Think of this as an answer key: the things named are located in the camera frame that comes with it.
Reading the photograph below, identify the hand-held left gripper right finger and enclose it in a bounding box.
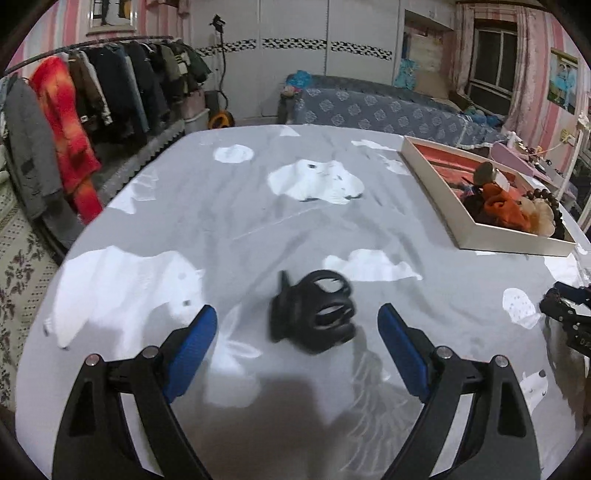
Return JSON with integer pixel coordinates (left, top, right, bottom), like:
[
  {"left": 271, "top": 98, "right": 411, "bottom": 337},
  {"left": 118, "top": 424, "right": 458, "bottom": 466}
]
[{"left": 376, "top": 303, "right": 542, "bottom": 480}]

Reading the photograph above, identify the pink curtain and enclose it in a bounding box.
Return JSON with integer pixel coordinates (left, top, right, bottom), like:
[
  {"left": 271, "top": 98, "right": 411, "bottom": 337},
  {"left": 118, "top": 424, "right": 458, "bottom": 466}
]
[
  {"left": 510, "top": 4, "right": 552, "bottom": 134},
  {"left": 450, "top": 2, "right": 476, "bottom": 93}
]

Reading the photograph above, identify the blue patterned sofa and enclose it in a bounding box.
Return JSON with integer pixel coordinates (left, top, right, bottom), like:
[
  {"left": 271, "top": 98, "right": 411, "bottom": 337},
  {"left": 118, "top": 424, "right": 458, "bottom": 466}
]
[{"left": 277, "top": 74, "right": 509, "bottom": 148}]

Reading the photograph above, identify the white wardrobe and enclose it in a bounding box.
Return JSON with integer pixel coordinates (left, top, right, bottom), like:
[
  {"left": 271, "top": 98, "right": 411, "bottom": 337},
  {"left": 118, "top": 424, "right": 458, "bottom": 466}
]
[{"left": 191, "top": 0, "right": 402, "bottom": 125}]

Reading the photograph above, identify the window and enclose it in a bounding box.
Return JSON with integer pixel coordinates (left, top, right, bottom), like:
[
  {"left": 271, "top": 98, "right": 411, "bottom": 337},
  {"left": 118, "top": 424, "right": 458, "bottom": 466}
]
[{"left": 468, "top": 18, "right": 520, "bottom": 114}]

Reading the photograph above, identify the blue crumpled cloth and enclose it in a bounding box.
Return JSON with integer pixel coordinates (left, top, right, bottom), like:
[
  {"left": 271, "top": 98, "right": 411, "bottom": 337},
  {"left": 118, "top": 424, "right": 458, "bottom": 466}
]
[
  {"left": 464, "top": 106, "right": 504, "bottom": 127},
  {"left": 284, "top": 69, "right": 315, "bottom": 93}
]

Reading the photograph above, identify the blue dancer wall picture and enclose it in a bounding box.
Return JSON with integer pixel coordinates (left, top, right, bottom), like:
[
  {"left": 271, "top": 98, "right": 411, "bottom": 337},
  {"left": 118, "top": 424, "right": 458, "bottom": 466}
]
[{"left": 547, "top": 46, "right": 580, "bottom": 112}]

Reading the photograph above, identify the white box with red lining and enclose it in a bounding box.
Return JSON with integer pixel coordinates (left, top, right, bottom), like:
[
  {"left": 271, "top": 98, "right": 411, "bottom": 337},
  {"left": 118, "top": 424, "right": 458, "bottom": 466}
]
[{"left": 399, "top": 135, "right": 578, "bottom": 258}]

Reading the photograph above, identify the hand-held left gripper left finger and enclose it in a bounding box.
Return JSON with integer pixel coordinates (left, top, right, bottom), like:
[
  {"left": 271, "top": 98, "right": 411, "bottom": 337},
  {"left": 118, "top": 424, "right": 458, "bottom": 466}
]
[{"left": 52, "top": 305, "right": 219, "bottom": 480}]

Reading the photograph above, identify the pink desk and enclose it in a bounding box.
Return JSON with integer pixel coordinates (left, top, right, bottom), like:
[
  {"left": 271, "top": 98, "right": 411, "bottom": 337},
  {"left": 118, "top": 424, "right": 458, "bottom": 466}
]
[{"left": 489, "top": 138, "right": 578, "bottom": 199}]

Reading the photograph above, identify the row of hanging clothes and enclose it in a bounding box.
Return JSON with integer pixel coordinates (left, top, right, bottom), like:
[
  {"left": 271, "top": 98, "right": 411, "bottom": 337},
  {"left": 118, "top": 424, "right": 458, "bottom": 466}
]
[{"left": 0, "top": 39, "right": 213, "bottom": 222}]

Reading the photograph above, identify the white framed mirror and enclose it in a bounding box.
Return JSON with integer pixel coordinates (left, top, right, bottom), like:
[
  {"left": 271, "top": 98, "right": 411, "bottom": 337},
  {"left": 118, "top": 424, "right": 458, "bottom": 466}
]
[{"left": 570, "top": 111, "right": 591, "bottom": 232}]

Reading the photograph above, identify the black striped hair tie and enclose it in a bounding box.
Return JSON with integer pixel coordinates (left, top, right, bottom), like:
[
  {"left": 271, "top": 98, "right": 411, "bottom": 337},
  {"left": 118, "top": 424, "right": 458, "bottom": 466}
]
[{"left": 455, "top": 182, "right": 492, "bottom": 222}]

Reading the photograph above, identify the cream scrunchie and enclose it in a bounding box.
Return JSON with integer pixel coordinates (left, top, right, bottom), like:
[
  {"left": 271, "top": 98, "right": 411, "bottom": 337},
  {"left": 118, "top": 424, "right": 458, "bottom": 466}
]
[{"left": 519, "top": 198, "right": 557, "bottom": 238}]

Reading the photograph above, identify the orange scrunchie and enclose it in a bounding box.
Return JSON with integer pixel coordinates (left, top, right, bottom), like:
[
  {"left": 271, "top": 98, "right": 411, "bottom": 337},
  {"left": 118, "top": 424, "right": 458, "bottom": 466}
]
[{"left": 480, "top": 182, "right": 532, "bottom": 232}]

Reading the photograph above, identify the grey cloud print tablecloth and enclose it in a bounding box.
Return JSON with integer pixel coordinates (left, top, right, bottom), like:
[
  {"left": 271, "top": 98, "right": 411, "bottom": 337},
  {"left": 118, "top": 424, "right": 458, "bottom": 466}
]
[{"left": 16, "top": 124, "right": 591, "bottom": 480}]

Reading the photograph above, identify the floor stand with yellow base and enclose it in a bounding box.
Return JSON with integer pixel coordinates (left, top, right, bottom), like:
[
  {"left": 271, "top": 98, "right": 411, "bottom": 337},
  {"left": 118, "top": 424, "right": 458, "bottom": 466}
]
[{"left": 208, "top": 14, "right": 236, "bottom": 130}]

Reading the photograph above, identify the blue hanging cloth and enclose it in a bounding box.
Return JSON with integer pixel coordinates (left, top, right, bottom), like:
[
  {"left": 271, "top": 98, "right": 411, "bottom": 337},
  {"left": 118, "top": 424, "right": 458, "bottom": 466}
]
[{"left": 397, "top": 58, "right": 421, "bottom": 90}]

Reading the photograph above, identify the black hair claw clip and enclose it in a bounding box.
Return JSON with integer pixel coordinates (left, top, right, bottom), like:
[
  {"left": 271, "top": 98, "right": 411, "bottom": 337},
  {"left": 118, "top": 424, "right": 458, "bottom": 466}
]
[{"left": 268, "top": 270, "right": 358, "bottom": 355}]

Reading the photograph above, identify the brown wooden bead bracelet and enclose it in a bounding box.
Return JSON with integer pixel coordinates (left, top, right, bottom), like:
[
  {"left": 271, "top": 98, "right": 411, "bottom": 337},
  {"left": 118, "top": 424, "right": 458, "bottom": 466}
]
[{"left": 519, "top": 187, "right": 566, "bottom": 241}]

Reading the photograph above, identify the metal clothes rack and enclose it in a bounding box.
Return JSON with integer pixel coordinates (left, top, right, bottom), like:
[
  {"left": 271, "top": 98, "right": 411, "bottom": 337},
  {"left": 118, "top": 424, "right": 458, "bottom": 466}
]
[{"left": 4, "top": 34, "right": 174, "bottom": 77}]

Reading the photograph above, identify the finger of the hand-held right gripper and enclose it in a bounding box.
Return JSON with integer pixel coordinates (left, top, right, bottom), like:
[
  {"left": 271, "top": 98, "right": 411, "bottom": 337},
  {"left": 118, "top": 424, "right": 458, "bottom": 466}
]
[
  {"left": 539, "top": 290, "right": 580, "bottom": 330},
  {"left": 551, "top": 281, "right": 591, "bottom": 305}
]

